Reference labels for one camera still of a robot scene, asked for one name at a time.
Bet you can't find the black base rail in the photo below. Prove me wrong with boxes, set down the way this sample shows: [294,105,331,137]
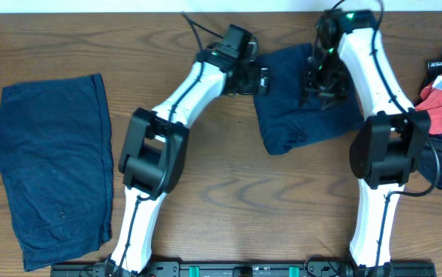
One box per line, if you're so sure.
[50,259,437,277]

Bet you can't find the navy blue shorts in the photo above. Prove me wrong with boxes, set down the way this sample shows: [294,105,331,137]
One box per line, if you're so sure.
[253,43,364,155]

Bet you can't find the black garment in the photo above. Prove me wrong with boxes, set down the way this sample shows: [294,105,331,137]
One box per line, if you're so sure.
[418,56,442,189]

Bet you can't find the navy blue folded garment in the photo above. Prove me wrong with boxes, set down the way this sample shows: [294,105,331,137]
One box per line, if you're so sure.
[0,74,114,272]

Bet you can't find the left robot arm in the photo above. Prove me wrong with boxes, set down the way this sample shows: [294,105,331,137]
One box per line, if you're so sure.
[104,25,270,276]

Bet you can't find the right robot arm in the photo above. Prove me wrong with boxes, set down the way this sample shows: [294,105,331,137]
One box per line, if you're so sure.
[300,7,434,276]

